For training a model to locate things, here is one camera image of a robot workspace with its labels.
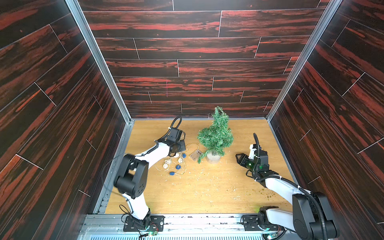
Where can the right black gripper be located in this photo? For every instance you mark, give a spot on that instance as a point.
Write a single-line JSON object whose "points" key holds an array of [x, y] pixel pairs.
{"points": [[241, 159]]}

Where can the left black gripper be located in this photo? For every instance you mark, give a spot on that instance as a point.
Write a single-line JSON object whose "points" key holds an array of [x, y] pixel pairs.
{"points": [[183, 148]]}

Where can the string lights with ball ornaments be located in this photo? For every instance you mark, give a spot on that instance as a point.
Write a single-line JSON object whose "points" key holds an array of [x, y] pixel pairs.
{"points": [[176, 166]]}

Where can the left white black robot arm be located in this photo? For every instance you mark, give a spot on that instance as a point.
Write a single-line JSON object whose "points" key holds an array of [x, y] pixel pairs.
{"points": [[132, 174]]}

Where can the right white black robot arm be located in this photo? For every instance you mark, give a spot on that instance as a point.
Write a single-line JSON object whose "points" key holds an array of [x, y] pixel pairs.
{"points": [[312, 217]]}

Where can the small green christmas tree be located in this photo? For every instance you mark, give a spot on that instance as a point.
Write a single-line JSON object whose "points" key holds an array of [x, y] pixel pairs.
{"points": [[217, 137]]}

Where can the clear plastic battery box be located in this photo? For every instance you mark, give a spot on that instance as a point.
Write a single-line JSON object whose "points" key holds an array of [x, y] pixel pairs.
{"points": [[195, 155]]}

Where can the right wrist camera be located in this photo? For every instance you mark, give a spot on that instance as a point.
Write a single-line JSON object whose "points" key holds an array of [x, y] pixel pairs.
{"points": [[254, 151]]}

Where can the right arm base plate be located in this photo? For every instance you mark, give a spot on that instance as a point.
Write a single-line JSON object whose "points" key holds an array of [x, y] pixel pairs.
{"points": [[254, 223]]}

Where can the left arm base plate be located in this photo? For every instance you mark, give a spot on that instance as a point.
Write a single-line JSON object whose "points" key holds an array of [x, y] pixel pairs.
{"points": [[149, 224]]}

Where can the aluminium front rail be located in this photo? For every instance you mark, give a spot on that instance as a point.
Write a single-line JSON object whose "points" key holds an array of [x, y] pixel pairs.
{"points": [[179, 227]]}

